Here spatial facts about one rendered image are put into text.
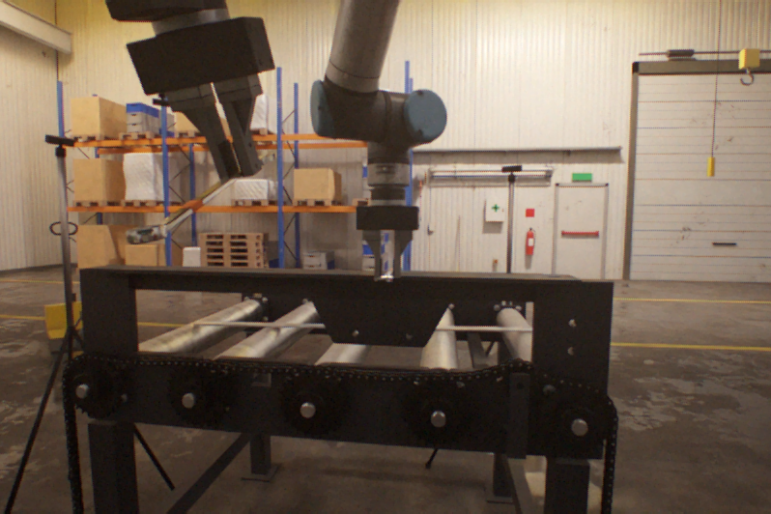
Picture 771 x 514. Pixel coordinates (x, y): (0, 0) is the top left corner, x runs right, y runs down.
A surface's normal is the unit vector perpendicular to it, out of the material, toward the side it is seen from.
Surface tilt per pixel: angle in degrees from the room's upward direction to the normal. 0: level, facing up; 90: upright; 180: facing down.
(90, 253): 90
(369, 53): 134
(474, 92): 90
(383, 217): 90
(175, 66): 113
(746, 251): 90
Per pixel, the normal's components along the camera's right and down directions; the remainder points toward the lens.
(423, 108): 0.48, 0.07
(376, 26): 0.30, 0.75
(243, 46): -0.11, 0.47
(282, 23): -0.14, 0.08
